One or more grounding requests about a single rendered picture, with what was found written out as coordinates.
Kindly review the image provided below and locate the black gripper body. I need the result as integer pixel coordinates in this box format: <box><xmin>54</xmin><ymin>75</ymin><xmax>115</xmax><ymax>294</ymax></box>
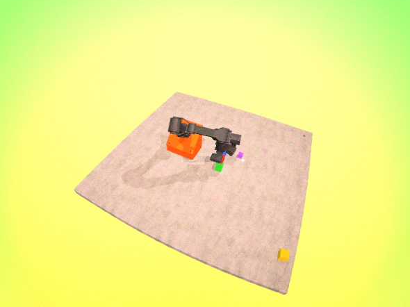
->
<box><xmin>210</xmin><ymin>141</ymin><xmax>226</xmax><ymax>163</ymax></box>

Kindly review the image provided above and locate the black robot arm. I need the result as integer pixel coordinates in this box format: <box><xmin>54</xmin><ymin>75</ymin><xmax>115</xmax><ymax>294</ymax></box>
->
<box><xmin>168</xmin><ymin>116</ymin><xmax>241</xmax><ymax>156</ymax></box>

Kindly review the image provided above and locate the small yellow block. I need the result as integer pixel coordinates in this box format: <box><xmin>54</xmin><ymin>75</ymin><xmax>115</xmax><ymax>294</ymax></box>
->
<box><xmin>277</xmin><ymin>249</ymin><xmax>290</xmax><ymax>262</ymax></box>

